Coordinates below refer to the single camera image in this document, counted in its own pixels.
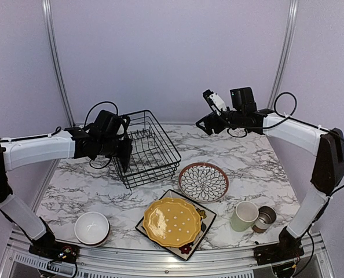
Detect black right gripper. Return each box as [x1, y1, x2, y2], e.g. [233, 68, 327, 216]
[196, 109, 245, 135]

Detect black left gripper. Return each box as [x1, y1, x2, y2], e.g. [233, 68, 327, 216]
[98, 137, 133, 159]

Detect black square floral plate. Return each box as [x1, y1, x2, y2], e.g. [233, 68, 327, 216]
[119, 137, 133, 172]

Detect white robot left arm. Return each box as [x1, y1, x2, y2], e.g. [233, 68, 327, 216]
[0, 127, 132, 258]

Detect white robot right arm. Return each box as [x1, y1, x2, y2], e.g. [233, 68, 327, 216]
[196, 109, 344, 259]

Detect round brown rim floral plate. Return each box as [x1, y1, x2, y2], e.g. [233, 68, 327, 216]
[178, 162, 229, 203]

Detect white ceramic bowl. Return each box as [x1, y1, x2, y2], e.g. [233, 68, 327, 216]
[74, 211, 110, 246]

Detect light green mug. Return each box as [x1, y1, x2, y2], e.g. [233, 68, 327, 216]
[230, 201, 259, 232]

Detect yellow polka dot plate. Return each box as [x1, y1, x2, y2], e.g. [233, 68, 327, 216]
[142, 197, 201, 248]

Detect brown grey metal-lined cup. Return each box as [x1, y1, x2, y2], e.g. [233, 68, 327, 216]
[251, 206, 277, 233]

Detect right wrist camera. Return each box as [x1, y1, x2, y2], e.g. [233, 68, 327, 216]
[203, 89, 228, 115]

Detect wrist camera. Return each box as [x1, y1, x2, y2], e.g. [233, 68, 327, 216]
[203, 89, 228, 115]
[90, 110, 130, 139]

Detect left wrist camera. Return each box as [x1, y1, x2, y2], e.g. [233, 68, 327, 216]
[90, 110, 130, 139]

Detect black wire dish rack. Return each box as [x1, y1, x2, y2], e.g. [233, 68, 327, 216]
[112, 109, 181, 189]

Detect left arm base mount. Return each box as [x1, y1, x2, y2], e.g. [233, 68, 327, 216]
[29, 230, 79, 264]

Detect aluminium frame rail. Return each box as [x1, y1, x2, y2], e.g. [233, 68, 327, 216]
[0, 228, 335, 278]

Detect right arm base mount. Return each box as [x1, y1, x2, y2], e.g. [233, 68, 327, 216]
[254, 228, 305, 265]

